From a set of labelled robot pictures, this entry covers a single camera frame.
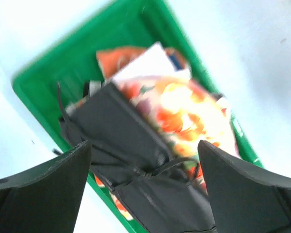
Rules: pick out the white garment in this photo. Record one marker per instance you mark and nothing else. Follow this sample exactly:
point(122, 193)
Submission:
point(154, 62)

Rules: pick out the green plastic tray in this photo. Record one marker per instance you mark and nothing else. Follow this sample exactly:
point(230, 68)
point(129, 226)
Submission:
point(71, 62)

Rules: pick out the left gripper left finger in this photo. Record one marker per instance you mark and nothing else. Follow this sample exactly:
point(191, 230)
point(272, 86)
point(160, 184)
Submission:
point(45, 198)

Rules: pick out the orange floral cloth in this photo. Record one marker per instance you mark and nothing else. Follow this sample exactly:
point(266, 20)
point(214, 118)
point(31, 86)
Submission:
point(182, 112)

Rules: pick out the black fabric pouch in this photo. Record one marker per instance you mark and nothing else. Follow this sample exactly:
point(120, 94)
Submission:
point(137, 165)

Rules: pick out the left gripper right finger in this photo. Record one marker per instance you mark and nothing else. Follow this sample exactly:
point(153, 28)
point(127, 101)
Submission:
point(244, 197)

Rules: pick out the orange bunny print towel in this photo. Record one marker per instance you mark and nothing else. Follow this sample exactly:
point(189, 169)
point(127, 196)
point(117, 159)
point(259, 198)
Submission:
point(110, 61)

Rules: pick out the dark blue garment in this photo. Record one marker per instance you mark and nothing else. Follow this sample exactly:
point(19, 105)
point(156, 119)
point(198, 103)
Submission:
point(176, 58)

